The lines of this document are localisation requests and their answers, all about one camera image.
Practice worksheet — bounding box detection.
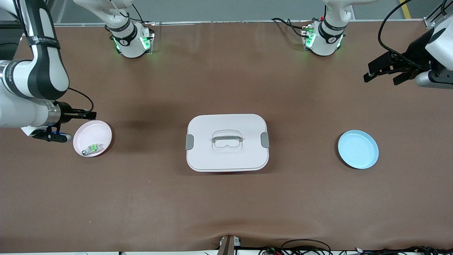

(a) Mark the white lidded storage box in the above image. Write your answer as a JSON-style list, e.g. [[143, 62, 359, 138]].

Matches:
[[186, 114, 270, 172]]

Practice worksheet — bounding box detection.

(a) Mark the pink round plate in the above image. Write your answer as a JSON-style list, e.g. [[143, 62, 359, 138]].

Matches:
[[73, 120, 113, 157]]

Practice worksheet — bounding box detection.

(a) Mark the light blue round plate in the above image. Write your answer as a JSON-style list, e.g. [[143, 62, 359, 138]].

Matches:
[[337, 130, 379, 170]]

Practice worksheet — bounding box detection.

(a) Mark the clear table edge strip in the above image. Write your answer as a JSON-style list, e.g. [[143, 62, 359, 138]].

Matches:
[[53, 20, 427, 27]]

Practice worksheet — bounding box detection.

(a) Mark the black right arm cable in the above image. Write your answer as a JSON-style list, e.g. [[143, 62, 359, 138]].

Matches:
[[67, 88, 94, 112]]

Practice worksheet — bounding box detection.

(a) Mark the clear and green switch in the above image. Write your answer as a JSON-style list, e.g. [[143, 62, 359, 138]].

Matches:
[[82, 143, 104, 156]]

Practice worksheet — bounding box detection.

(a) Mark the aluminium frame post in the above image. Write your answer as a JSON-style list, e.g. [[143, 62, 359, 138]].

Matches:
[[424, 0, 453, 28]]

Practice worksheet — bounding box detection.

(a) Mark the black base power cable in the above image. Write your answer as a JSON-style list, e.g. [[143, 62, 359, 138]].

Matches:
[[271, 18, 308, 38]]

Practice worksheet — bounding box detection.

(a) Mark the black cable bundle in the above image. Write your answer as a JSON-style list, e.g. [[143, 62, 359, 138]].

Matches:
[[354, 246, 453, 255]]

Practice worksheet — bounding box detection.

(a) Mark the black looped cable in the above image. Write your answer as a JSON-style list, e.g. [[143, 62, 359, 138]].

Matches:
[[281, 239, 332, 255]]

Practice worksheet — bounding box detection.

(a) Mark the brown bracket with white block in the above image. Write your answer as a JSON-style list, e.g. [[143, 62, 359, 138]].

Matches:
[[217, 235, 242, 255]]

